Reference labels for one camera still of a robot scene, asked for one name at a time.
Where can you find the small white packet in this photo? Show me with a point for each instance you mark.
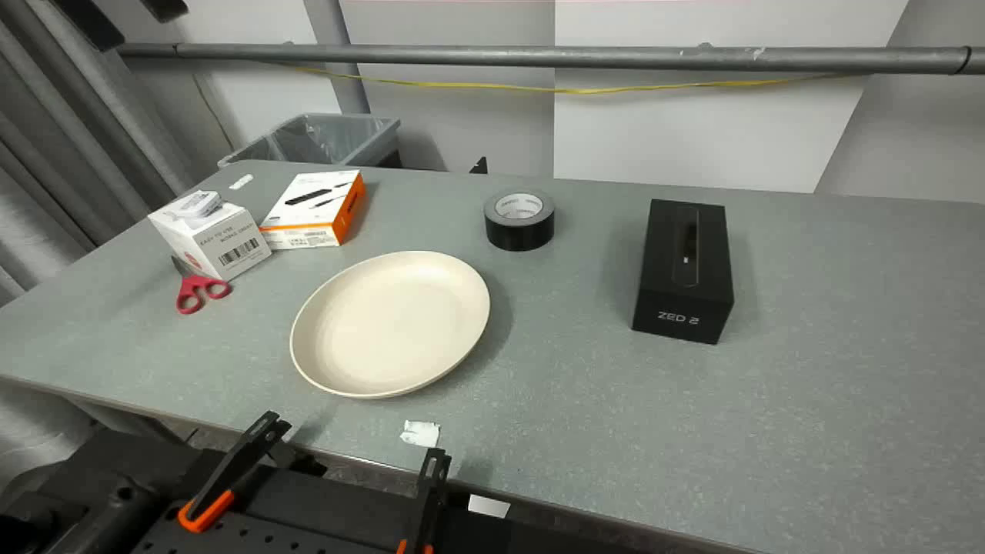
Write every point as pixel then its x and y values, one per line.
pixel 195 205

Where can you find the white tape strip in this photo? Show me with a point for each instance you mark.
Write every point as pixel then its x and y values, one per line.
pixel 241 181

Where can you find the white and orange box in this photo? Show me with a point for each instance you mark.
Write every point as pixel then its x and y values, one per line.
pixel 314 209

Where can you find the white paper scrap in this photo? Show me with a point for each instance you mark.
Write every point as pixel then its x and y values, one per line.
pixel 420 433

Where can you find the white cube box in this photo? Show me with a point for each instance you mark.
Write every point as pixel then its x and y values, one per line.
pixel 212 238

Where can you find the black tape roll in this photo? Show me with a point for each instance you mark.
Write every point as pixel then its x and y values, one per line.
pixel 519 225

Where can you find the grey trash bin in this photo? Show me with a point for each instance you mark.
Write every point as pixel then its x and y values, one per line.
pixel 323 142

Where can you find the grey metal pipe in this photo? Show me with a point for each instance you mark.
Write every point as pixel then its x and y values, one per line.
pixel 539 57

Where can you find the grey curtain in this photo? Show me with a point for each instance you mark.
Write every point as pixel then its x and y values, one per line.
pixel 61 154

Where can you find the white label sticker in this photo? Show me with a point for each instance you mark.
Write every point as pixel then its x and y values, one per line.
pixel 489 505

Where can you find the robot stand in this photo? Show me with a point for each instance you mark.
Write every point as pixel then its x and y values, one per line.
pixel 254 515

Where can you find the black rectangular box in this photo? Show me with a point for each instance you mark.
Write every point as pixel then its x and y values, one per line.
pixel 683 271

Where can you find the black orange clamp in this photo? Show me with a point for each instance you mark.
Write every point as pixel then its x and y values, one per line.
pixel 427 500
pixel 231 481

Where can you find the white plate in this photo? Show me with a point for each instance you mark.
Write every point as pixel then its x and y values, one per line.
pixel 390 323

